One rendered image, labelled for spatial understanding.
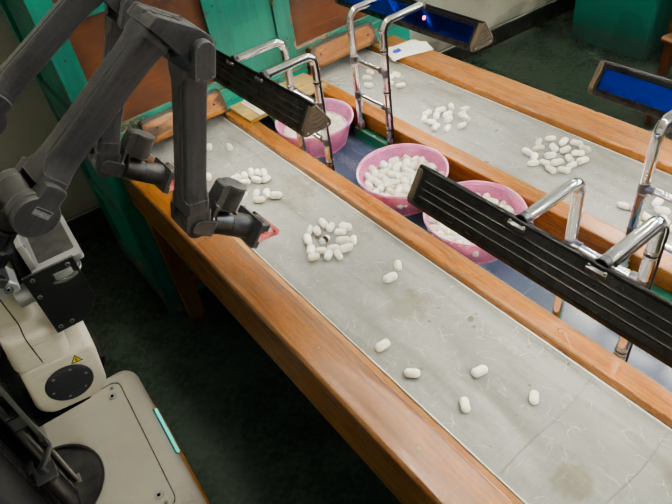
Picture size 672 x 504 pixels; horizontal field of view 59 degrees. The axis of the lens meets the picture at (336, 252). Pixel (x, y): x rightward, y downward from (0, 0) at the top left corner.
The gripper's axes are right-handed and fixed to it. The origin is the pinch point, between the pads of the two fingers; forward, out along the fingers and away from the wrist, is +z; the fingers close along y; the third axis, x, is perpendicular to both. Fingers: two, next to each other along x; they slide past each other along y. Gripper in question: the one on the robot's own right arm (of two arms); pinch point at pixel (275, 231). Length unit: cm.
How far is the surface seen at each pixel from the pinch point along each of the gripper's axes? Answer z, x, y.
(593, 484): 14, 3, -84
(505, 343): 23, -5, -54
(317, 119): 0.2, -28.3, 2.9
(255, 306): -4.5, 16.0, -9.1
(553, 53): 257, -105, 114
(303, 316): 0.4, 11.6, -19.6
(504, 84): 84, -59, 18
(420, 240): 28.1, -11.8, -19.5
